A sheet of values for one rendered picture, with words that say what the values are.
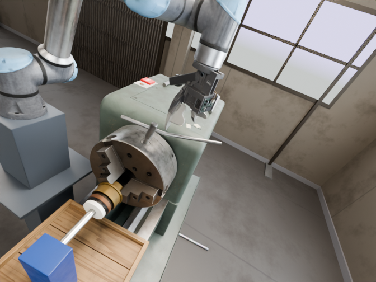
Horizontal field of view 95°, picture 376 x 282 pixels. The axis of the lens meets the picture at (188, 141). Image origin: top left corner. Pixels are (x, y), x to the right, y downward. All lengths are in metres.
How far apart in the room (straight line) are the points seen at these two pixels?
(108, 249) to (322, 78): 2.88
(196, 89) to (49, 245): 0.51
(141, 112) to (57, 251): 0.50
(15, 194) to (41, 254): 0.61
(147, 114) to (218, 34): 0.42
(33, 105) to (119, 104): 0.33
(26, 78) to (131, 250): 0.73
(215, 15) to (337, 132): 2.95
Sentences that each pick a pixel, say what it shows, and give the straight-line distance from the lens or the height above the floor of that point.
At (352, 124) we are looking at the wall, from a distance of 3.26.
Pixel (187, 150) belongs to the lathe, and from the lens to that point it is 0.69.
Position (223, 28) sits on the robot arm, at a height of 1.61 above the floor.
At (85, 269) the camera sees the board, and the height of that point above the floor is 0.89.
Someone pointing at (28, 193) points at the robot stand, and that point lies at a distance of 1.12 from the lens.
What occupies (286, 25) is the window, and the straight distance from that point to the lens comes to 2.91.
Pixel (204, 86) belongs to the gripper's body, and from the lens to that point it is 0.48.
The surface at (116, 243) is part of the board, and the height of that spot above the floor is 0.89.
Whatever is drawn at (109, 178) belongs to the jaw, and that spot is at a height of 1.14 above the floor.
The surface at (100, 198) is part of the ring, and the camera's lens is 0.59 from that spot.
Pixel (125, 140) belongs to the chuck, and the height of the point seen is 1.24.
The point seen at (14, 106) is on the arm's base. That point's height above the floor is 1.15.
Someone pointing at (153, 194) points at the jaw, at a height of 1.11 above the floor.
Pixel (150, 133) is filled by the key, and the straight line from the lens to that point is 0.56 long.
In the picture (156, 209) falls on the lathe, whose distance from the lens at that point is 0.88.
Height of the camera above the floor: 1.61
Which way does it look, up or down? 34 degrees down
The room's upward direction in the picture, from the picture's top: 21 degrees clockwise
